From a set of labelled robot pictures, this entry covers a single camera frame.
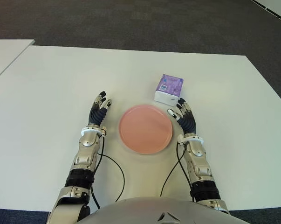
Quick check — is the white neighbouring table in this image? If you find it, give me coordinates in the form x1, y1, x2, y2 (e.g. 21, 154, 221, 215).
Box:
0, 39, 35, 84

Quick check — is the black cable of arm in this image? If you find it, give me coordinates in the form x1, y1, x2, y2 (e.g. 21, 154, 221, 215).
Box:
90, 134, 125, 210
160, 141, 197, 203

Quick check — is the robot right hand black silver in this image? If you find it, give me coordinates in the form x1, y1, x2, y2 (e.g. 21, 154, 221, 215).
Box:
167, 98, 197, 135

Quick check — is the grey robot torso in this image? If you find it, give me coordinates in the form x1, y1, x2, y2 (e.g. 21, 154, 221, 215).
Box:
76, 197, 234, 224

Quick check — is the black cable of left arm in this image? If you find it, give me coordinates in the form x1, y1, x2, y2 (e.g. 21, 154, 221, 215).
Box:
90, 134, 125, 210

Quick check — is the purple white tissue paper pack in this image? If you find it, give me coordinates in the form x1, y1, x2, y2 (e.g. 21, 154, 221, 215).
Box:
153, 74, 185, 105

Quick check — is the robot left hand black silver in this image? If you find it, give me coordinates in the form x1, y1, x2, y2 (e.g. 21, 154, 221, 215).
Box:
88, 90, 113, 128

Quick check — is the round pink plate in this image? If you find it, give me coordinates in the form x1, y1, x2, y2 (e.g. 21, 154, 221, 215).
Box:
118, 105, 174, 154

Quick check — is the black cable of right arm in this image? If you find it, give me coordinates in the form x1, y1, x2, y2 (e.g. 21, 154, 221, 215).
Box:
160, 141, 197, 203

